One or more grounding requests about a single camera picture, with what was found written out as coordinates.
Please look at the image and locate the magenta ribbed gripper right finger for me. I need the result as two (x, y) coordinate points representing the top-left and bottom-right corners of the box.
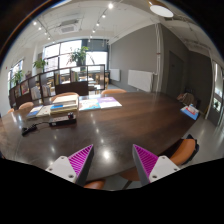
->
(132, 144), (179, 186)

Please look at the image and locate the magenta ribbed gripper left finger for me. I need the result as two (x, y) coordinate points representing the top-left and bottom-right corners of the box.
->
(47, 145), (94, 186)

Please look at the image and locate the black charger plug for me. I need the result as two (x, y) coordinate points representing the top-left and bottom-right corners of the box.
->
(68, 112), (74, 119)

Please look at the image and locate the orange chair front centre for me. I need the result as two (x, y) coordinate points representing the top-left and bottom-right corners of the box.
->
(85, 179), (105, 190)

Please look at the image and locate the orange chair right front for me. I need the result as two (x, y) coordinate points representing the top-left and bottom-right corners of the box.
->
(163, 134), (199, 166)

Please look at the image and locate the black power strip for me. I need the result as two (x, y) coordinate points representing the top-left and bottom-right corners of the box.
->
(49, 116), (76, 127)

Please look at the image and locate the colourful open magazine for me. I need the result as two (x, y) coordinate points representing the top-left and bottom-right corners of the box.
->
(79, 99), (100, 111)

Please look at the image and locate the stack of cream books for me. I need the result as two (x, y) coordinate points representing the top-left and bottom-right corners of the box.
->
(50, 94), (79, 114)

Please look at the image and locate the white flat book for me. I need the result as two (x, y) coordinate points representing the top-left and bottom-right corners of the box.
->
(37, 105), (51, 117)

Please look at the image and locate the blue book at table end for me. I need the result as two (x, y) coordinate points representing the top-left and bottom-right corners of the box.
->
(181, 104), (199, 120)

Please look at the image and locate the blue cover book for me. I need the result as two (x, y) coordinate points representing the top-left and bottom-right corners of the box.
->
(27, 106), (42, 118)

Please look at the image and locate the purple cover magazine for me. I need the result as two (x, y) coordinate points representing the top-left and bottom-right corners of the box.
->
(98, 97), (121, 109)

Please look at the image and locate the orange chair behind books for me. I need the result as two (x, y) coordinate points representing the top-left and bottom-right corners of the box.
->
(51, 92), (79, 102)

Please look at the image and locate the orange chair far left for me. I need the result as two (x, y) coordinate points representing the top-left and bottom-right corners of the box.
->
(19, 102), (34, 110)

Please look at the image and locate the brown bag on chair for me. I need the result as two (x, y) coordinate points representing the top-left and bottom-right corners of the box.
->
(177, 93), (196, 105)

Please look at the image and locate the orange chair far centre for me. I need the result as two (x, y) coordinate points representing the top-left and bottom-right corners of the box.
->
(101, 89), (127, 95)

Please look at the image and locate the dark open bookshelf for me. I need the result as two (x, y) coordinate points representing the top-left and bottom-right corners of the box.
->
(9, 64), (108, 109)

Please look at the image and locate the potted plant left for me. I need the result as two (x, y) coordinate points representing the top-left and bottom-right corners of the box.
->
(33, 58), (48, 71)

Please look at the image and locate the potted plant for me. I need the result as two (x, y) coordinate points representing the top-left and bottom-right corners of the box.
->
(33, 58), (48, 71)
(68, 46), (89, 66)

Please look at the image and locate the potted plant centre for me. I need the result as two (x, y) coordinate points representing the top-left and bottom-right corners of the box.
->
(68, 46), (89, 66)

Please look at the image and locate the ceiling air conditioner unit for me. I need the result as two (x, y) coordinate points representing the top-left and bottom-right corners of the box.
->
(57, 19), (80, 35)

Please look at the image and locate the round ceiling lamp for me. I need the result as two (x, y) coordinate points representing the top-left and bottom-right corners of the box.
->
(150, 5), (174, 18)

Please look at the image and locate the white wall radiator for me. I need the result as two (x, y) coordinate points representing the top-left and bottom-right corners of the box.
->
(128, 70), (153, 92)

